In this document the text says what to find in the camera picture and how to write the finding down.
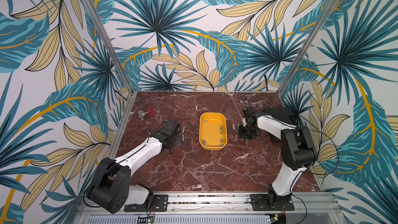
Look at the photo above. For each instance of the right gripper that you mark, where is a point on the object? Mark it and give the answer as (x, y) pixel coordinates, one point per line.
(247, 129)

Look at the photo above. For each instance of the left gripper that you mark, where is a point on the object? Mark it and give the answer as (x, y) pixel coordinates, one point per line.
(178, 141)

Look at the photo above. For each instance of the yellow plastic storage box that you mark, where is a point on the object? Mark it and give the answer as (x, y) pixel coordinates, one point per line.
(210, 133)

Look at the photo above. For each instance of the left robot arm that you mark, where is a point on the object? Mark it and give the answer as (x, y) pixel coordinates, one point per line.
(110, 187)

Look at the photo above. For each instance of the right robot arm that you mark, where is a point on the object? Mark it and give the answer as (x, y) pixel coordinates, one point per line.
(297, 148)

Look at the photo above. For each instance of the metal valve red handle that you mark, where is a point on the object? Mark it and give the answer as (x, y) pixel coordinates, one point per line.
(142, 114)

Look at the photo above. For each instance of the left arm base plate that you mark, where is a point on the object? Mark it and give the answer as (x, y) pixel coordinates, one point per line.
(156, 203)

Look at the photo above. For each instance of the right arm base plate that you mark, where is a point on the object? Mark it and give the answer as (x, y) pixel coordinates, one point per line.
(270, 202)

